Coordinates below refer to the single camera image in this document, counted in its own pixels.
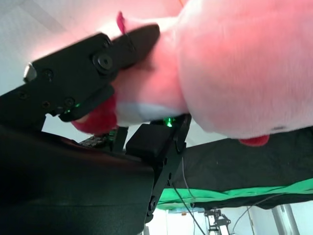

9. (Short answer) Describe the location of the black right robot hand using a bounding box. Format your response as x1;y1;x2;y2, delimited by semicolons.
0;24;193;235

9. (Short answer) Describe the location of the green cloth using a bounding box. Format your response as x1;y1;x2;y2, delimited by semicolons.
156;177;313;212

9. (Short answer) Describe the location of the pink plush doll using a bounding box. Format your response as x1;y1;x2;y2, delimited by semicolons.
70;0;313;147

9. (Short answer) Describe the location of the black metal stand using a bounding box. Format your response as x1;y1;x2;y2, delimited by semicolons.
204;209;233;235

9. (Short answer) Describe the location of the thin black cable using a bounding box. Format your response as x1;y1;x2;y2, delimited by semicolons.
171;183;208;235

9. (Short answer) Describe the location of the grey metal post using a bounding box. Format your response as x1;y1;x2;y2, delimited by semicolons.
272;204;301;235

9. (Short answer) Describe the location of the thin hanging cable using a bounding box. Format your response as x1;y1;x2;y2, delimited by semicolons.
181;156;197;204

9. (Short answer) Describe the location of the thin grey cable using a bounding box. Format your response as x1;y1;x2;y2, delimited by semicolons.
232;192;313;232

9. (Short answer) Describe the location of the black cloth backdrop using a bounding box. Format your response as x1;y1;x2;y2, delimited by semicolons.
171;127;313;211

